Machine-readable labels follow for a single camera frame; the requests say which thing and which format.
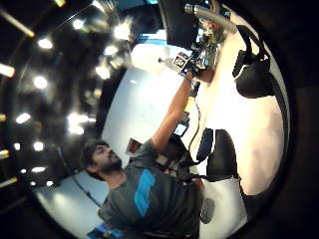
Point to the small device with lit screen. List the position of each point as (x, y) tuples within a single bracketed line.
[(181, 128)]

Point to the grey pouch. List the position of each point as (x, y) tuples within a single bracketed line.
[(207, 210)]

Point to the brown framed board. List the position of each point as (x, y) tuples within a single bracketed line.
[(134, 146)]

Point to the grey ribbed tube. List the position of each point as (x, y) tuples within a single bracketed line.
[(212, 16)]

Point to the white marker cube left glove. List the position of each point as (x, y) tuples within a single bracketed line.
[(181, 61)]

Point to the yellow block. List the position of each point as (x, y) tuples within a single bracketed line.
[(189, 104)]

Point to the black monitor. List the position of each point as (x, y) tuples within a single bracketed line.
[(177, 23)]

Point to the group of ceiling lamps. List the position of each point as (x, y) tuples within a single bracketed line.
[(40, 81)]

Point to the black chest harness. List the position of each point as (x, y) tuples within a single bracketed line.
[(176, 159)]

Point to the the person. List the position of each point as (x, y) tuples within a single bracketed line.
[(156, 195)]

